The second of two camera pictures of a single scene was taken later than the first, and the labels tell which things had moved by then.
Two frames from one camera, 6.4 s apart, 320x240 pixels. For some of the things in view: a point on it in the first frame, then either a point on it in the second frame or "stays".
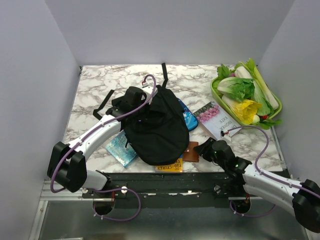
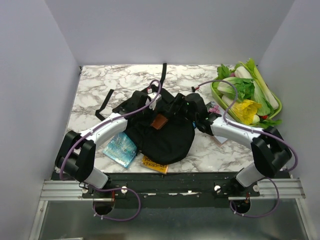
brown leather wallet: (190, 154) to (159, 122)
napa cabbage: (241, 88) stays
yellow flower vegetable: (246, 111) stays
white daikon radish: (241, 72) stays
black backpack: (159, 135) stays
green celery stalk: (268, 92) stays
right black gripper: (202, 149) to (179, 99)
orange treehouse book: (176, 167) to (147, 162)
